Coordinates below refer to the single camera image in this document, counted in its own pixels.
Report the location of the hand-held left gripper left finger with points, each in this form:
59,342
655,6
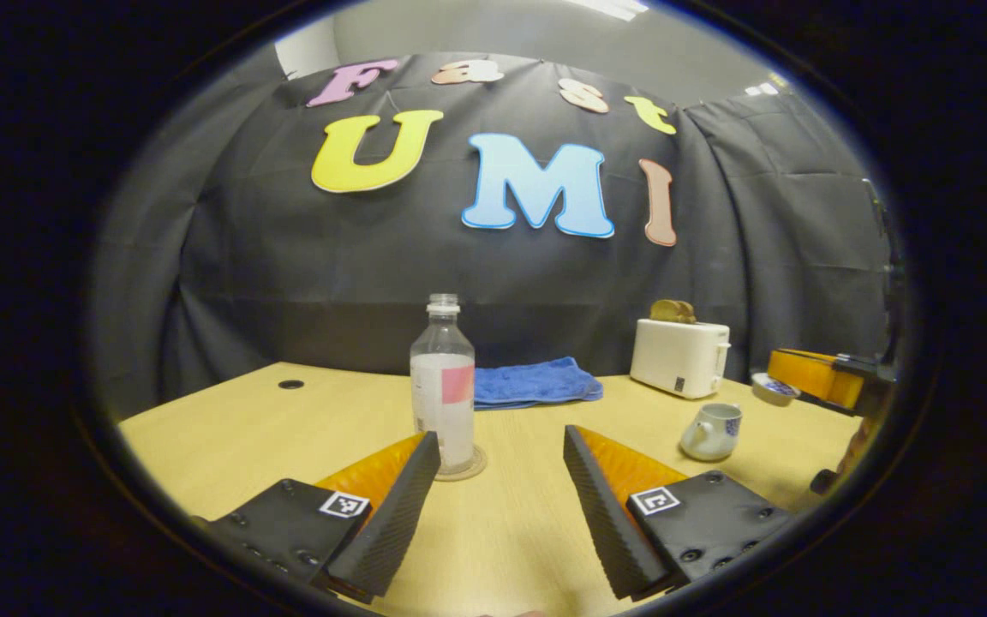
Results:
399,514

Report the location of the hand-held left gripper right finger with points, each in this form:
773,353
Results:
605,514

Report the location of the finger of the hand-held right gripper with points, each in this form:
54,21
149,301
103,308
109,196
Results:
819,377

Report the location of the round beige coaster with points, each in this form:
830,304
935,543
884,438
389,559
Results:
479,467

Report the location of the clear plastic water bottle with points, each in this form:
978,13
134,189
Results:
444,411

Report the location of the white blue-flowered teacup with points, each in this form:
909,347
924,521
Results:
708,437

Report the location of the white toaster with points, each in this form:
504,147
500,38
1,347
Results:
678,360

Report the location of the brown bread slice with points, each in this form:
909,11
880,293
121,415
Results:
663,312
686,312

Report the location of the folded blue towel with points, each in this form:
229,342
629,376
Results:
532,384

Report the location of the ceiling light panel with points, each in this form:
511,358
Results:
609,7

